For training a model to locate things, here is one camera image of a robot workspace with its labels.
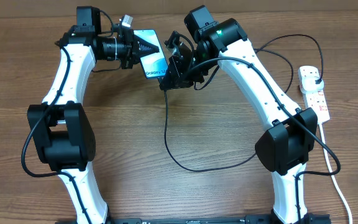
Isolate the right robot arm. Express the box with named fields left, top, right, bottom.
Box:
left=160, top=5, right=317, bottom=223

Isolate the white power strip cord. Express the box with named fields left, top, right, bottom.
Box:
left=318, top=123, right=354, bottom=224

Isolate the blue Samsung Galaxy smartphone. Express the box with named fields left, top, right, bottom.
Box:
left=134, top=29, right=168, bottom=79

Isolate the white charger plug adapter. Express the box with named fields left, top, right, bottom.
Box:
left=300, top=77, right=324, bottom=94

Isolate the white power strip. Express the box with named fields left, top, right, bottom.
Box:
left=298, top=65, right=330, bottom=124

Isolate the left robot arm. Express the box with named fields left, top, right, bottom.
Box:
left=21, top=6, right=159, bottom=223

